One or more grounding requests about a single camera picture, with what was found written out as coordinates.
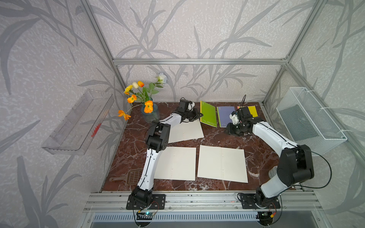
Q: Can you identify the yellow notebook pink spine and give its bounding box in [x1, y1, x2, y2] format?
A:
[237, 106, 258, 117]

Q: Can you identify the purple notebook green spine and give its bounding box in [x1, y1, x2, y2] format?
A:
[217, 106, 235, 128]

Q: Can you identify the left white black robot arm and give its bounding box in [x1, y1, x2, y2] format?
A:
[131, 102, 203, 205]

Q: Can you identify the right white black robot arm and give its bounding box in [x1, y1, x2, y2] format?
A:
[226, 118, 314, 202]

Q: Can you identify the glass vase with flowers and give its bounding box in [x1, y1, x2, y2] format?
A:
[118, 73, 167, 123]

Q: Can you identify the clear glass cup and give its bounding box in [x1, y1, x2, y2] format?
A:
[269, 166, 278, 179]

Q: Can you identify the brown slotted spatula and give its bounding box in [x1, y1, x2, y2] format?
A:
[109, 168, 143, 185]

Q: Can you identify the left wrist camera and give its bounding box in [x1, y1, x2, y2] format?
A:
[178, 98, 195, 112]

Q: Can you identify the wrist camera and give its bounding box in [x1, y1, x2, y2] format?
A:
[178, 98, 195, 112]
[230, 107, 252, 125]

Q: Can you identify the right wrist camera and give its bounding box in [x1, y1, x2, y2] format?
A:
[230, 107, 252, 125]

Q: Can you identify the white wire mesh basket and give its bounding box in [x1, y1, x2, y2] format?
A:
[277, 87, 348, 155]

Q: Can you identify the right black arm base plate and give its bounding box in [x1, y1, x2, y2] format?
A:
[237, 192, 281, 209]

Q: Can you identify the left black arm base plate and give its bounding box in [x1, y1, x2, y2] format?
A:
[126, 194, 166, 210]

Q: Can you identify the clear plastic wall tray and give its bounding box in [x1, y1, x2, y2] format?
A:
[41, 89, 115, 155]

